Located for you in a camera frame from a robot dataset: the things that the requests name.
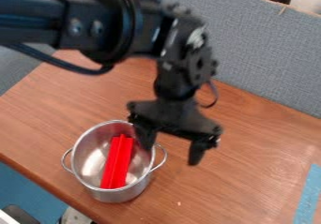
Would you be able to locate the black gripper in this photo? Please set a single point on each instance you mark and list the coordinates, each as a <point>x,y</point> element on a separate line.
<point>177,118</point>

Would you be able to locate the red plastic block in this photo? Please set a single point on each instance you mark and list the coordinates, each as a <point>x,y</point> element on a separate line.
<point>118,162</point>

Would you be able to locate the silver metal pot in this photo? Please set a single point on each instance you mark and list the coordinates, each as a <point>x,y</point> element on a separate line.
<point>85,161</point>

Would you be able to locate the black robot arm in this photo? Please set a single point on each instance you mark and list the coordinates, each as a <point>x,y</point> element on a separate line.
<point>89,35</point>

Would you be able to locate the white round object below table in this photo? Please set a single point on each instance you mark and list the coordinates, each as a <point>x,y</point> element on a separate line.
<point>74,217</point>

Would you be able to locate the black object bottom left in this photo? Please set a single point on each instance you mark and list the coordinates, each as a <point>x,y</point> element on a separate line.
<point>20,215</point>

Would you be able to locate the blue tape strip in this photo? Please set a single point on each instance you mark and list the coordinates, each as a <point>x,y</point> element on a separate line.
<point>311,194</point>

